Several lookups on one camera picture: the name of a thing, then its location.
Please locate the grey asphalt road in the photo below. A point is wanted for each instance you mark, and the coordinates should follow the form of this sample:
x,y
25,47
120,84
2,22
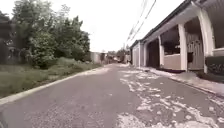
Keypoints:
x,y
100,100

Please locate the building with white columns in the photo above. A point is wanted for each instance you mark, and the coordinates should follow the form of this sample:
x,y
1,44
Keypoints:
x,y
183,43

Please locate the row of green trees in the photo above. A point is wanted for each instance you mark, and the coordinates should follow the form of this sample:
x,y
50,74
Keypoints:
x,y
43,33

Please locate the pale concrete kerb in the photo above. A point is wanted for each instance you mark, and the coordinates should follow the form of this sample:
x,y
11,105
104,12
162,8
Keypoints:
x,y
33,89

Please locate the pale concrete sidewalk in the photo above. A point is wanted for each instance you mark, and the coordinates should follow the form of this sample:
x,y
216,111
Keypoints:
x,y
196,80

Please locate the grass strip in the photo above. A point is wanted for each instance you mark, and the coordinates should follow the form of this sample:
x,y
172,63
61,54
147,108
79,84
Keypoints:
x,y
26,78

